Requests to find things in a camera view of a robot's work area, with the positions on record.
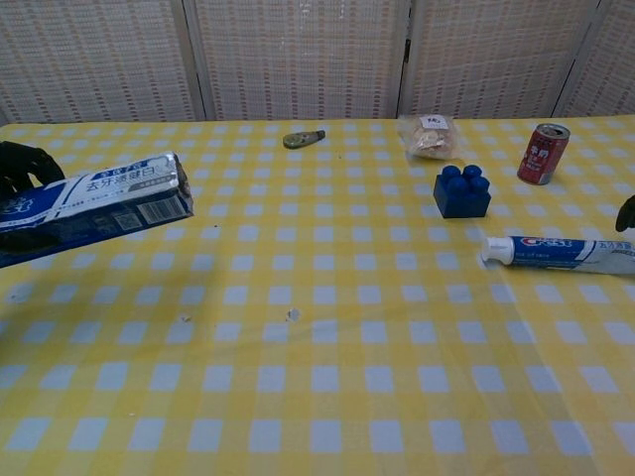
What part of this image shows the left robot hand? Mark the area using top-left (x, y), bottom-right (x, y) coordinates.
top-left (0, 140), bottom-right (66, 255)

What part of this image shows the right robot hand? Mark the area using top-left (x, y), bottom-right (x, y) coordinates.
top-left (614, 193), bottom-right (635, 234)

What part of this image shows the blue white toothpaste tube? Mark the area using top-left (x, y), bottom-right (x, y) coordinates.
top-left (479, 235), bottom-right (635, 277)

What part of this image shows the blue white toothpaste box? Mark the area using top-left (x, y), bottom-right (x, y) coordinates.
top-left (0, 151), bottom-right (195, 271)

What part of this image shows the red drink can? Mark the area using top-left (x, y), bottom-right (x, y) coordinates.
top-left (516, 123), bottom-right (572, 186)

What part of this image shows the woven folding screen panel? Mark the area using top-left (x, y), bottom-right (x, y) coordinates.
top-left (0, 0), bottom-right (207, 126)
top-left (553, 0), bottom-right (635, 119)
top-left (183, 0), bottom-right (413, 122)
top-left (399, 0), bottom-right (614, 121)

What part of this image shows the blue toy building block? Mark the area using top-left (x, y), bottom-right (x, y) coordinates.
top-left (433, 164), bottom-right (493, 219)

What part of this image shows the clear bag of snacks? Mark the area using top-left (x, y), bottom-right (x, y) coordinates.
top-left (396, 113), bottom-right (465, 161)

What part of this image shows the green correction tape dispenser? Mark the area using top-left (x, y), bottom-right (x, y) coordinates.
top-left (282, 129), bottom-right (327, 151)

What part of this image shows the yellow checkered tablecloth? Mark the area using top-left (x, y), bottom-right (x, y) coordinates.
top-left (0, 116), bottom-right (635, 476)

